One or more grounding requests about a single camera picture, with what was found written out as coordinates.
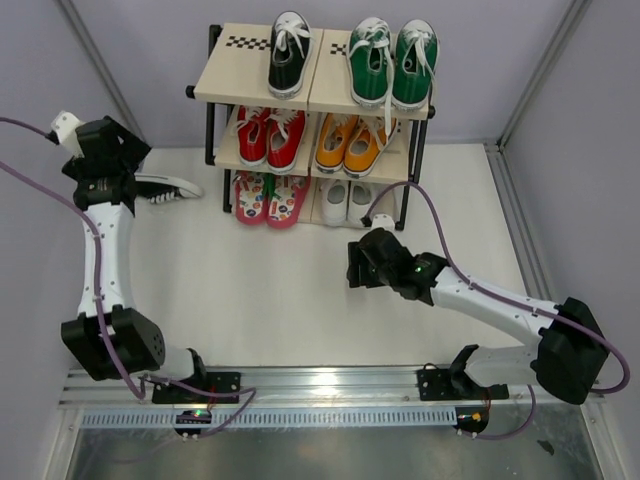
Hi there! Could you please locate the pink flip-flop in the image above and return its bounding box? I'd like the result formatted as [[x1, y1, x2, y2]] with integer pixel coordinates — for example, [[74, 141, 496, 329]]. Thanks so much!
[[233, 171, 274, 226], [266, 175, 311, 229]]

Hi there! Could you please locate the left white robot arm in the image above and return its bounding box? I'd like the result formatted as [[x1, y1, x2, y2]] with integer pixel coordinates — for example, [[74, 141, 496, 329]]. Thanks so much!
[[51, 111, 210, 402]]

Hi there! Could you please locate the left yellow sneaker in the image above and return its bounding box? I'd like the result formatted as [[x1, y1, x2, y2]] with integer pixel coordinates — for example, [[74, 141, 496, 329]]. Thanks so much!
[[314, 113, 358, 174]]

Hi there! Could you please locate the right yellow sneaker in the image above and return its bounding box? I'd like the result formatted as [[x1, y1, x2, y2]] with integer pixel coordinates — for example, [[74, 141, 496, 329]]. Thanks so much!
[[343, 117, 398, 179]]

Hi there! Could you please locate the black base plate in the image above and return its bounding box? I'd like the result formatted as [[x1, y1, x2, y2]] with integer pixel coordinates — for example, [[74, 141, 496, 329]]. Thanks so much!
[[415, 363, 509, 401], [151, 371, 242, 405]]

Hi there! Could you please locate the aluminium mounting rail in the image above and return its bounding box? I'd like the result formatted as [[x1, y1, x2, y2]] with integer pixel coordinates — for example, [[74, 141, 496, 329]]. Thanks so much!
[[57, 364, 606, 411]]

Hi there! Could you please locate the slotted grey cable duct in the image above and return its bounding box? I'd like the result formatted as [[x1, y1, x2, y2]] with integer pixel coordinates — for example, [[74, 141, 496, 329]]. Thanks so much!
[[80, 406, 456, 429]]

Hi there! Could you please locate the yellow sneaker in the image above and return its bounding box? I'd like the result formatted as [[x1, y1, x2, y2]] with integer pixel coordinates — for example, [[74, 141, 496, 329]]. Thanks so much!
[[343, 117, 398, 179], [314, 113, 358, 174]]

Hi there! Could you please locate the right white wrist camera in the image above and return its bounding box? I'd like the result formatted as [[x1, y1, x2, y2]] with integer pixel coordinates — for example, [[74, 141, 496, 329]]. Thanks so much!
[[360, 213, 395, 231]]

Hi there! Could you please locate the left red sneaker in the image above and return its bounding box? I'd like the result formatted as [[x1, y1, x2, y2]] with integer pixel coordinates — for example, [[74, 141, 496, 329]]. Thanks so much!
[[233, 106, 271, 167]]

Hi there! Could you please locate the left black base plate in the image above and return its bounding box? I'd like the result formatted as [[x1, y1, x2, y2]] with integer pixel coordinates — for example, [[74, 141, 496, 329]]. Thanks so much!
[[151, 371, 242, 405]]

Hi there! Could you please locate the right controller board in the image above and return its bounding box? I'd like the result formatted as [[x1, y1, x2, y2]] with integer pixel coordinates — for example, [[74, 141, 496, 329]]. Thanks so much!
[[454, 410, 490, 436]]

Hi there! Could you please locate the beige black shoe shelf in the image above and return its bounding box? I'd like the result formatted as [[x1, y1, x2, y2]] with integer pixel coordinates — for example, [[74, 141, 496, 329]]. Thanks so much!
[[186, 23, 435, 231]]

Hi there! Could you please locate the left controller board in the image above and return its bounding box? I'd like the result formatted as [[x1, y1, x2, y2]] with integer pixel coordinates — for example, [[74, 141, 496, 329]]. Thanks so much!
[[174, 409, 212, 437]]

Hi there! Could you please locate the right red sneaker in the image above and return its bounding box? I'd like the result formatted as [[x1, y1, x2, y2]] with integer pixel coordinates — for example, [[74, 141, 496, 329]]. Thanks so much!
[[267, 108, 306, 174]]

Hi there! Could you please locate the sideways black sneaker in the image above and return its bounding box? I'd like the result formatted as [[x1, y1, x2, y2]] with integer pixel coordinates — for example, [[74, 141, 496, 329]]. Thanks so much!
[[135, 173, 204, 204]]

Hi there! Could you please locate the green sneaker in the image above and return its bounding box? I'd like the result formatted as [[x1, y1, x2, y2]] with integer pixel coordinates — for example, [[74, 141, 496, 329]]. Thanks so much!
[[391, 19, 441, 112], [347, 17, 394, 108]]

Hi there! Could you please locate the red sneaker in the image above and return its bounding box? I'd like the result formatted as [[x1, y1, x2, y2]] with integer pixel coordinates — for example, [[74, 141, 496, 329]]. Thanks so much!
[[233, 106, 271, 167], [267, 108, 306, 174]]

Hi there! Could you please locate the controller board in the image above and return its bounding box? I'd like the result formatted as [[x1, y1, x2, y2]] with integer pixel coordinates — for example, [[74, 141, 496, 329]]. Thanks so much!
[[174, 409, 212, 437], [454, 410, 490, 436]]

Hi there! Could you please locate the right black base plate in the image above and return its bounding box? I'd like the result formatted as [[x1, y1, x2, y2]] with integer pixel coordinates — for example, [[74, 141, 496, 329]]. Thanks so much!
[[415, 363, 509, 401]]

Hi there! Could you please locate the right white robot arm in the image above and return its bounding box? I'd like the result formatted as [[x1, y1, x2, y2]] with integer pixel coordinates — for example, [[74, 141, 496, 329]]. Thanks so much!
[[347, 228, 609, 405]]

